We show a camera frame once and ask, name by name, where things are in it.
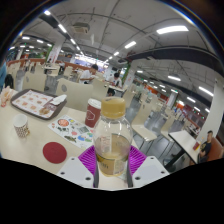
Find crumpled white napkin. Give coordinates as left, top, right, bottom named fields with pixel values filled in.
left=49, top=94, right=68, bottom=106

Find white patterned mug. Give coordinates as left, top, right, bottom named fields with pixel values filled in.
left=12, top=114, right=31, bottom=139

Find brown fried food piece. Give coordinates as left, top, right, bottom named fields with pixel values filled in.
left=38, top=107, right=51, bottom=116

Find red paper cup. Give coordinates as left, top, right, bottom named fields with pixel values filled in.
left=84, top=98, right=102, bottom=129

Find ceiling air conditioner unit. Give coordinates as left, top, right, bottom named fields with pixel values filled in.
left=71, top=21, right=91, bottom=35

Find beige chair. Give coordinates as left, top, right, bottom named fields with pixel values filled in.
left=22, top=71, right=48, bottom=93
left=54, top=78, right=109, bottom=113
left=130, top=105, right=158, bottom=156

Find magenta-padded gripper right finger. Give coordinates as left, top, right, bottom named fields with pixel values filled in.
left=126, top=145, right=170, bottom=188

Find printed paper tray liner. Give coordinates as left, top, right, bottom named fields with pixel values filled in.
left=13, top=90, right=56, bottom=118

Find flat round red coaster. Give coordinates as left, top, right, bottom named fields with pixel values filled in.
left=42, top=141, right=68, bottom=164

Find ceiling lights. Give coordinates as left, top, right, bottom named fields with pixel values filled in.
left=8, top=9, right=214, bottom=114

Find clear bottle with yellow cap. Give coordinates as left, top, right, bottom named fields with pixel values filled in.
left=92, top=96, right=134, bottom=178

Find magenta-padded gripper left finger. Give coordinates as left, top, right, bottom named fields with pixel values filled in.
left=56, top=144, right=100, bottom=188

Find colourful sticker sheet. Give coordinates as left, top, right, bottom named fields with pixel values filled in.
left=47, top=114, right=96, bottom=149

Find black backpack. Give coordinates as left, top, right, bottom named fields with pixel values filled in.
left=3, top=73, right=15, bottom=89

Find beige dining table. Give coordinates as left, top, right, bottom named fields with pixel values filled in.
left=168, top=129, right=201, bottom=168

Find food wrapper with fries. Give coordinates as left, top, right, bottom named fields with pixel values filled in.
left=0, top=85, right=14, bottom=108

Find dark brown food tray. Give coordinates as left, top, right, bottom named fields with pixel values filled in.
left=10, top=89, right=68, bottom=120

